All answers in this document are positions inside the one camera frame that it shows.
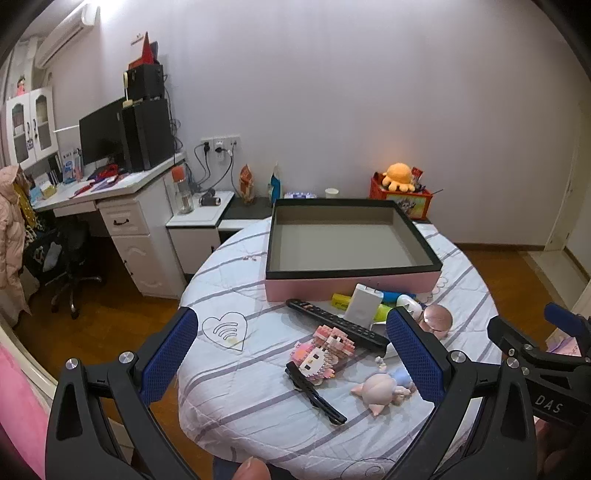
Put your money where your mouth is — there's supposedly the black remote control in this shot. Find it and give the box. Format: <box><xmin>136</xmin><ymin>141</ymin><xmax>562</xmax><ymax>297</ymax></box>
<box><xmin>285</xmin><ymin>298</ymin><xmax>391</xmax><ymax>356</ymax></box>

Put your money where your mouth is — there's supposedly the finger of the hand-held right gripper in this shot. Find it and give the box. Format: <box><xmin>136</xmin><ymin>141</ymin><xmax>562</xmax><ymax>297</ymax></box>
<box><xmin>544</xmin><ymin>302</ymin><xmax>591</xmax><ymax>335</ymax></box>
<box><xmin>487</xmin><ymin>316</ymin><xmax>553</xmax><ymax>366</ymax></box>

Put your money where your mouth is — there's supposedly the white travel plug adapter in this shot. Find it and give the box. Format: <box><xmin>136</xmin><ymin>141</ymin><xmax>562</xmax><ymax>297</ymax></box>
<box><xmin>370</xmin><ymin>294</ymin><xmax>426</xmax><ymax>358</ymax></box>

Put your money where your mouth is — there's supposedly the white air conditioner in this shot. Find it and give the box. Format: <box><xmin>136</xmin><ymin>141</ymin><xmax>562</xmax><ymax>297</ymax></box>
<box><xmin>34</xmin><ymin>0</ymin><xmax>100</xmax><ymax>69</ymax></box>

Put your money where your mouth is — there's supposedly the black power cable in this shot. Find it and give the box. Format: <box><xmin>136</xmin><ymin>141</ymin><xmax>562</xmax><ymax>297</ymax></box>
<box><xmin>193</xmin><ymin>142</ymin><xmax>211</xmax><ymax>186</ymax></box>
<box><xmin>222</xmin><ymin>141</ymin><xmax>237</xmax><ymax>192</ymax></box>

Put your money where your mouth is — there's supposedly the black computer tower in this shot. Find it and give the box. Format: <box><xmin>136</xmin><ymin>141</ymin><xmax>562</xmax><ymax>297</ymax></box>
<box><xmin>121</xmin><ymin>98</ymin><xmax>175</xmax><ymax>172</ymax></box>

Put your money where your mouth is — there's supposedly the black low bench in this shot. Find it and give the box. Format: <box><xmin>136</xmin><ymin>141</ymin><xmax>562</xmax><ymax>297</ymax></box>
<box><xmin>218</xmin><ymin>196</ymin><xmax>432</xmax><ymax>232</ymax></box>

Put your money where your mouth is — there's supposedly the blue white box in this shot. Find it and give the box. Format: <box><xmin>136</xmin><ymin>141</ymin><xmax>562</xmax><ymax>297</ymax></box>
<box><xmin>61</xmin><ymin>148</ymin><xmax>83</xmax><ymax>183</ymax></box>

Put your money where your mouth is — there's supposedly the pink blanket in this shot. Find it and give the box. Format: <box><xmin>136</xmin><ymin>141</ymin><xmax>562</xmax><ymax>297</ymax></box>
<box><xmin>0</xmin><ymin>339</ymin><xmax>51</xmax><ymax>480</ymax></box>

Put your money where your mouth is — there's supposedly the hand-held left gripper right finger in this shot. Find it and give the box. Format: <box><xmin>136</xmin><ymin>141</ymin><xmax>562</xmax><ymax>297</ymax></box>
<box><xmin>385</xmin><ymin>305</ymin><xmax>539</xmax><ymax>480</ymax></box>

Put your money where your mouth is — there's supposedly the white glass door cabinet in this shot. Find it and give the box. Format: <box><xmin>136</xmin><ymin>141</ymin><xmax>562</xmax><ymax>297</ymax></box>
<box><xmin>4</xmin><ymin>87</ymin><xmax>60</xmax><ymax>166</ymax></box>

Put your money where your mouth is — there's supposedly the small black speaker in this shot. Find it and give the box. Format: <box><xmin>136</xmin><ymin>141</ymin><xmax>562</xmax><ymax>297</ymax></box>
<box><xmin>124</xmin><ymin>64</ymin><xmax>165</xmax><ymax>101</ymax></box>

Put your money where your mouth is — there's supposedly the person's right hand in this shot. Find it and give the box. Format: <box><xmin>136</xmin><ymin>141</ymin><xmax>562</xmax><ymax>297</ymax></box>
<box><xmin>536</xmin><ymin>418</ymin><xmax>591</xmax><ymax>480</ymax></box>

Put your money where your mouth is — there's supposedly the person's left hand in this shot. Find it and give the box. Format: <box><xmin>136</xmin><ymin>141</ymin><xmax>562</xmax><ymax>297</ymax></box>
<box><xmin>232</xmin><ymin>456</ymin><xmax>272</xmax><ymax>480</ymax></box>

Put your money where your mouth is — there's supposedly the orange snack bag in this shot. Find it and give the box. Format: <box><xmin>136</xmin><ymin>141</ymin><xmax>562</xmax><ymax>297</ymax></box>
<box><xmin>239</xmin><ymin>164</ymin><xmax>257</xmax><ymax>204</ymax></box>

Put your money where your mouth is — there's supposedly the yellow highlighter marker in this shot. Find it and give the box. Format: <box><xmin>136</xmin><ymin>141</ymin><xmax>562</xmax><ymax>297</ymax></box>
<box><xmin>331</xmin><ymin>292</ymin><xmax>394</xmax><ymax>322</ymax></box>

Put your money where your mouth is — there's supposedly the yellow patterned scarf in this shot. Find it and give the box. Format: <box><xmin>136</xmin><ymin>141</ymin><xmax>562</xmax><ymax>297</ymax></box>
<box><xmin>13</xmin><ymin>175</ymin><xmax>37</xmax><ymax>229</ymax></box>

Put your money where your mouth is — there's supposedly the rose gold shiny jar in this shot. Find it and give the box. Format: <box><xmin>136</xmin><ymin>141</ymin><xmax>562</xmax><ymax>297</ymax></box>
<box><xmin>417</xmin><ymin>305</ymin><xmax>453</xmax><ymax>336</ymax></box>

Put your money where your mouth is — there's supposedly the red blue toy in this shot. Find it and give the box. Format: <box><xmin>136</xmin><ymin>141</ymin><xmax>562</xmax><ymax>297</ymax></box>
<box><xmin>85</xmin><ymin>162</ymin><xmax>125</xmax><ymax>182</ymax></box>

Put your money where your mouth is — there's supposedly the white wall socket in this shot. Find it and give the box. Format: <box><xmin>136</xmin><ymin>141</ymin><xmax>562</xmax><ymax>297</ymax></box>
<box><xmin>201</xmin><ymin>135</ymin><xmax>242</xmax><ymax>158</ymax></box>

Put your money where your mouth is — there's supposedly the white door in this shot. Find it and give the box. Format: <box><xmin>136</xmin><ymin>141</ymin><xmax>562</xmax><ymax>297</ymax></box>
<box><xmin>545</xmin><ymin>134</ymin><xmax>591</xmax><ymax>252</ymax></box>

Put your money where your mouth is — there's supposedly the pink pig doll figurine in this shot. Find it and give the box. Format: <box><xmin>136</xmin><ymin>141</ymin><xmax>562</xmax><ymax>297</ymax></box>
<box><xmin>350</xmin><ymin>368</ymin><xmax>416</xmax><ymax>417</ymax></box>

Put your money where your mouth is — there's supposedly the red toy box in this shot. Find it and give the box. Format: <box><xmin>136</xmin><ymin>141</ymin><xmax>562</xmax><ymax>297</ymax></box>
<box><xmin>369</xmin><ymin>173</ymin><xmax>434</xmax><ymax>221</ymax></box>

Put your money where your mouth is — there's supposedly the black office chair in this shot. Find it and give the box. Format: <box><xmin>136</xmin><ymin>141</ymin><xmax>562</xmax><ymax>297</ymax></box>
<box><xmin>23</xmin><ymin>217</ymin><xmax>108</xmax><ymax>320</ymax></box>

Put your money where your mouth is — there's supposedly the white pink block cat figure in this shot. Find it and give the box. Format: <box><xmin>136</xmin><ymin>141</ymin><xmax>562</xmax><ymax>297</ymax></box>
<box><xmin>290</xmin><ymin>344</ymin><xmax>334</xmax><ymax>385</ymax></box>

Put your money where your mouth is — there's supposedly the white charger block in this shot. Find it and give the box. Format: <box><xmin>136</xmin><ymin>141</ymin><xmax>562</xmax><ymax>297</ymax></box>
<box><xmin>345</xmin><ymin>284</ymin><xmax>384</xmax><ymax>329</ymax></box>

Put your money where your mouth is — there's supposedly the orange octopus plush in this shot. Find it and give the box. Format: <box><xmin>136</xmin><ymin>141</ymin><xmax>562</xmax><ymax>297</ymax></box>
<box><xmin>381</xmin><ymin>162</ymin><xmax>415</xmax><ymax>192</ymax></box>

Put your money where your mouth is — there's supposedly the red triangular flag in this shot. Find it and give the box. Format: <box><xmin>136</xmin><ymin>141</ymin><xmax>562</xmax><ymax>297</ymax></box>
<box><xmin>128</xmin><ymin>31</ymin><xmax>160</xmax><ymax>70</ymax></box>

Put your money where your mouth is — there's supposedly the blue and white bottle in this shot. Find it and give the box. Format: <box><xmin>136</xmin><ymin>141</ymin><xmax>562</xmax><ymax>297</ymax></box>
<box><xmin>268</xmin><ymin>162</ymin><xmax>283</xmax><ymax>202</ymax></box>

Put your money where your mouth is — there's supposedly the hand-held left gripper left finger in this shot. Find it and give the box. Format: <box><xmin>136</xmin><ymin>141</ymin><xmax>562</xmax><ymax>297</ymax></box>
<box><xmin>45</xmin><ymin>306</ymin><xmax>218</xmax><ymax>480</ymax></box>

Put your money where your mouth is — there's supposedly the black hair clip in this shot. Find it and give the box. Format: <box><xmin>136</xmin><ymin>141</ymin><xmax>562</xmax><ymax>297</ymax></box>
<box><xmin>285</xmin><ymin>361</ymin><xmax>348</xmax><ymax>426</ymax></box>

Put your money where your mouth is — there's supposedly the black computer monitor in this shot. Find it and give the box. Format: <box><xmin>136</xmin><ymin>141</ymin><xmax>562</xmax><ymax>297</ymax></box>
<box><xmin>78</xmin><ymin>98</ymin><xmax>129</xmax><ymax>168</ymax></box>

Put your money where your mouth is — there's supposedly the white desk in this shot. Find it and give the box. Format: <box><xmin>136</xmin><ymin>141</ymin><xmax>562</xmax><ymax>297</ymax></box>
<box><xmin>32</xmin><ymin>152</ymin><xmax>188</xmax><ymax>300</ymax></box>

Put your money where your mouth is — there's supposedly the pink puffer coat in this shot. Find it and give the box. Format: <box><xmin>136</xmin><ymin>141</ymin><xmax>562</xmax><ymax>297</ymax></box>
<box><xmin>0</xmin><ymin>165</ymin><xmax>34</xmax><ymax>317</ymax></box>

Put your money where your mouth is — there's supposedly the clear bottle orange cap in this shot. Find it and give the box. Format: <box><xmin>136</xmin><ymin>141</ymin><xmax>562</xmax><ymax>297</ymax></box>
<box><xmin>171</xmin><ymin>166</ymin><xmax>195</xmax><ymax>214</ymax></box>

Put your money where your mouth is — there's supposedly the low white cabinet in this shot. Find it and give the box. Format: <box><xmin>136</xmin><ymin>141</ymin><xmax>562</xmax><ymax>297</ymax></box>
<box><xmin>165</xmin><ymin>190</ymin><xmax>236</xmax><ymax>278</ymax></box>

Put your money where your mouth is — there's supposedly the pink storage box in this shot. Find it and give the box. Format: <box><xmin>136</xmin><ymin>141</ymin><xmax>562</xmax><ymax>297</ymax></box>
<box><xmin>265</xmin><ymin>198</ymin><xmax>444</xmax><ymax>303</ymax></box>

